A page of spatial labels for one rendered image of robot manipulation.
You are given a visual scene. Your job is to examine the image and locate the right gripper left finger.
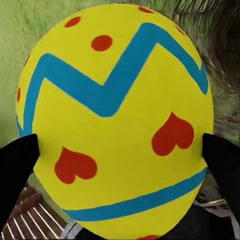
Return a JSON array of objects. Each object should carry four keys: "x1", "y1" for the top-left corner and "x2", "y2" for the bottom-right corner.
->
[{"x1": 0, "y1": 133, "x2": 40, "y2": 234}]

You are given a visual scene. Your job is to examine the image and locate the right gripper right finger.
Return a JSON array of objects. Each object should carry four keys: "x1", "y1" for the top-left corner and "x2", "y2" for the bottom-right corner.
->
[{"x1": 202, "y1": 133, "x2": 240, "y2": 226}]

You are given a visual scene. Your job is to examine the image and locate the easter egg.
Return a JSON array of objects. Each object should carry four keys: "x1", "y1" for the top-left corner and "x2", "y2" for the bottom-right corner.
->
[{"x1": 16, "y1": 3, "x2": 215, "y2": 240}]

